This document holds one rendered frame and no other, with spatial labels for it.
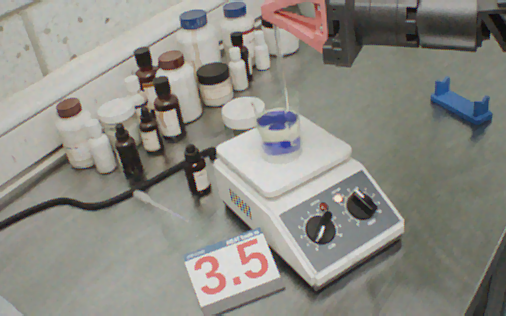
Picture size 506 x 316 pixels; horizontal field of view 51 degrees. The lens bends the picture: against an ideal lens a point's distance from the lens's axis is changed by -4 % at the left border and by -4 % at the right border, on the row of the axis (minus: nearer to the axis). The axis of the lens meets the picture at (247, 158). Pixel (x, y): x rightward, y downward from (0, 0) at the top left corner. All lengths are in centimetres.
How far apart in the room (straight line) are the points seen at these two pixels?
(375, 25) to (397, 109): 39
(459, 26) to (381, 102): 43
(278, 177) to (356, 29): 19
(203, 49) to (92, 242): 40
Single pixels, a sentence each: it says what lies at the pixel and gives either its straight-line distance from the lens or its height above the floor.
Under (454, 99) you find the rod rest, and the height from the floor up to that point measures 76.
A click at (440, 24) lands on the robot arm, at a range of 48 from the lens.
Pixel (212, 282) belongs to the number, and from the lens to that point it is 60.
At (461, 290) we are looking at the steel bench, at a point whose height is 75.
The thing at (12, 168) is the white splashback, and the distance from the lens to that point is 87.
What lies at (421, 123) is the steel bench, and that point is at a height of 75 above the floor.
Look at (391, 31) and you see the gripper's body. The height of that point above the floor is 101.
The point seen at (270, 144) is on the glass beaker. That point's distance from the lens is 60.
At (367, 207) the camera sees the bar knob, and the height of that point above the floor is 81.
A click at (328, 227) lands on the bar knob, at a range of 59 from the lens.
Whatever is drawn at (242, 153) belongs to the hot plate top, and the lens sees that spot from 64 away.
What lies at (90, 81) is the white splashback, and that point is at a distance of 93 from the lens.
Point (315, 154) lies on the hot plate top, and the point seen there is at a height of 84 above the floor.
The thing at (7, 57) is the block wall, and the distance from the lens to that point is 88.
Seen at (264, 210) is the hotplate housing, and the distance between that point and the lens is 59.
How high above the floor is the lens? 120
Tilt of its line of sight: 35 degrees down
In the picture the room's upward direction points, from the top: 10 degrees counter-clockwise
